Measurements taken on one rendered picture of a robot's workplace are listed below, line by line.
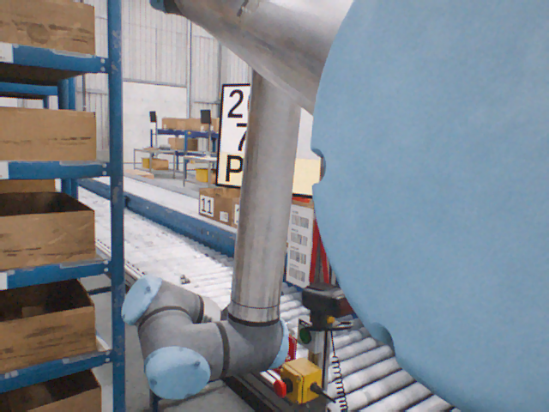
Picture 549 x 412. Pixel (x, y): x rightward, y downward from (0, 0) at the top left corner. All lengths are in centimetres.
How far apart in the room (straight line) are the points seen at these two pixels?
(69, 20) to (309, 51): 75
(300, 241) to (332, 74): 92
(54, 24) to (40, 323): 57
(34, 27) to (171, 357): 63
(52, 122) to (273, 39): 69
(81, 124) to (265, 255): 47
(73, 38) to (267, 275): 58
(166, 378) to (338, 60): 61
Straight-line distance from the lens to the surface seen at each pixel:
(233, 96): 132
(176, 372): 71
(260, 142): 69
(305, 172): 116
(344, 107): 16
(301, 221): 107
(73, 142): 96
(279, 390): 108
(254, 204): 69
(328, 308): 95
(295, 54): 28
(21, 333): 102
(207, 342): 73
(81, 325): 104
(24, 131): 94
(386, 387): 135
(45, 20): 96
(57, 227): 98
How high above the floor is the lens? 142
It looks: 9 degrees down
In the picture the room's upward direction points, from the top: 3 degrees clockwise
